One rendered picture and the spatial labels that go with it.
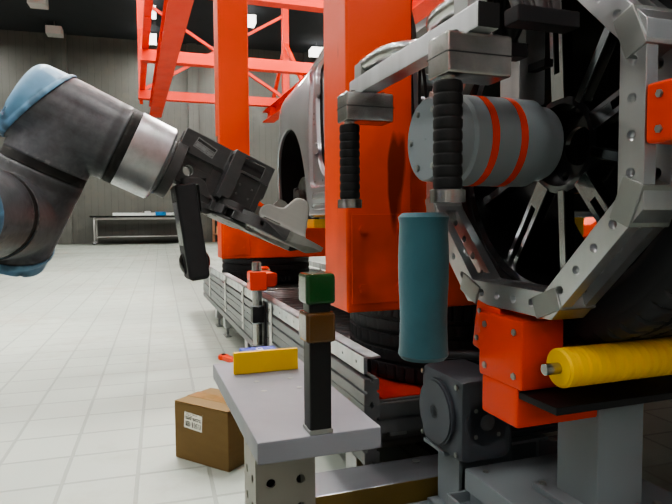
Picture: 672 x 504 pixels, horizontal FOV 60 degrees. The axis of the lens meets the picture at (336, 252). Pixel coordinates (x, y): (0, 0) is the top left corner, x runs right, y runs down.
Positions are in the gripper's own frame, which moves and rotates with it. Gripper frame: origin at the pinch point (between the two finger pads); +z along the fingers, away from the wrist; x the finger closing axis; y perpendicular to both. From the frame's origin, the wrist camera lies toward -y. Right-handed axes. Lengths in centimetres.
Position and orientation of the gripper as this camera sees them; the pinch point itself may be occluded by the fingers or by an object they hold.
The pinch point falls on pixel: (302, 250)
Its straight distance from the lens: 76.3
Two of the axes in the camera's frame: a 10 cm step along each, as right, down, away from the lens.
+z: 8.3, 4.0, 3.9
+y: 3.8, -9.2, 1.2
